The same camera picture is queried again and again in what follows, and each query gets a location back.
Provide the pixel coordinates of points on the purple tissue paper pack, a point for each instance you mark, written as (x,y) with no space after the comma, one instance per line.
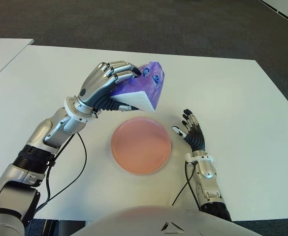
(146,86)

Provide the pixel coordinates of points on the silver robot torso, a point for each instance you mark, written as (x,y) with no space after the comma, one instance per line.
(146,221)

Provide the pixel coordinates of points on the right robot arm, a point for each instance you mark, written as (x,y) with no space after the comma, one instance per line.
(206,169)

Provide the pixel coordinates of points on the white neighbouring table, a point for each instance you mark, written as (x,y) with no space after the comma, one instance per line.
(1,54)

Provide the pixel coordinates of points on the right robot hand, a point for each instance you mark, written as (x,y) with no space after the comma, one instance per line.
(196,138)

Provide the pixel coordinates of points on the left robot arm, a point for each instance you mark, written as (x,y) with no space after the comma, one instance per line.
(47,132)

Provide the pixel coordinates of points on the pink round plate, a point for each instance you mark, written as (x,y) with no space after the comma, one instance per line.
(140,147)

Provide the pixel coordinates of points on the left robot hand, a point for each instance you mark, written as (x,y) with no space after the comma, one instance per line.
(94,86)

